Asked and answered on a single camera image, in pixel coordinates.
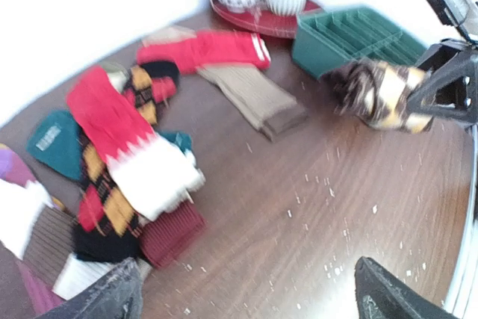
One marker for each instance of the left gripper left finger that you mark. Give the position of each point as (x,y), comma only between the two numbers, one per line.
(117,294)

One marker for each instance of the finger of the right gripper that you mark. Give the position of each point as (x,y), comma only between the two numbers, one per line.
(449,58)
(452,97)

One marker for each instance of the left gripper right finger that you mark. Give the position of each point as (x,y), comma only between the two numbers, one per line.
(380,294)

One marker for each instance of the brown beige argyle sock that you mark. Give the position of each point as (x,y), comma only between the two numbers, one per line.
(377,93)

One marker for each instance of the dark maroon sock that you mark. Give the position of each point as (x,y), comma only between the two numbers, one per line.
(165,239)

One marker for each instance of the orange brown argyle sock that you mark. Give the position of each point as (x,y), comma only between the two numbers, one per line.
(146,88)

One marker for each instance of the white brown block sock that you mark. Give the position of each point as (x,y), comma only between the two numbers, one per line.
(41,236)

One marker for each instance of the green divided organizer tray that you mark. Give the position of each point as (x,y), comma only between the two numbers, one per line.
(327,40)

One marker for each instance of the red white zigzag sock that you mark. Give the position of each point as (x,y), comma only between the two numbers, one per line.
(148,199)

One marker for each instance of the purple orange striped sock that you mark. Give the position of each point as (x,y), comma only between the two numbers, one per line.
(15,170)

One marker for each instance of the dark blue sock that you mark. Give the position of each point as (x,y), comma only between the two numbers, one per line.
(59,143)

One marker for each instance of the tan brown sock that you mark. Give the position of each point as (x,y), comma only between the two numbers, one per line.
(267,107)

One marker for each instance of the red round plate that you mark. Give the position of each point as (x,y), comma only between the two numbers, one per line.
(259,20)

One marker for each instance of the red sock white cuff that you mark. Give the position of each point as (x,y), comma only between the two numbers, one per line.
(209,48)

